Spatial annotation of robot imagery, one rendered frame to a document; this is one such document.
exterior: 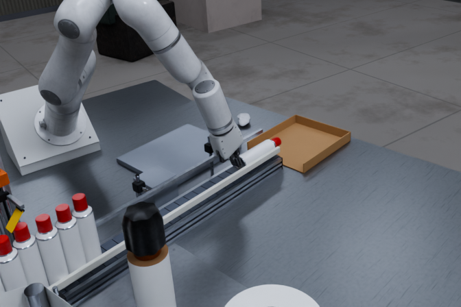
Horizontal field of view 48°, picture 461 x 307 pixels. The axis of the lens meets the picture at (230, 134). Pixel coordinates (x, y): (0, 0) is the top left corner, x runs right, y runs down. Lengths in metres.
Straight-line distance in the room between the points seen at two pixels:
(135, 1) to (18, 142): 0.91
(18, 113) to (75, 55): 0.59
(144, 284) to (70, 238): 0.27
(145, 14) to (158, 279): 0.63
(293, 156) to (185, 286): 0.77
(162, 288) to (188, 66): 0.59
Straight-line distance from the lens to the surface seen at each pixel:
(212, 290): 1.31
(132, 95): 2.56
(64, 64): 1.63
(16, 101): 2.14
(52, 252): 1.33
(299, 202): 1.67
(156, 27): 1.34
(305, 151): 1.95
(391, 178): 1.83
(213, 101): 1.49
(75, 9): 1.38
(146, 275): 1.13
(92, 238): 1.39
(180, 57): 1.40
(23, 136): 2.07
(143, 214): 1.07
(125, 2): 1.34
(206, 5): 6.35
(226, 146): 1.61
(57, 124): 1.97
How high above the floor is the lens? 1.79
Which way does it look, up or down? 27 degrees down
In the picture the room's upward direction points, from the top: 4 degrees counter-clockwise
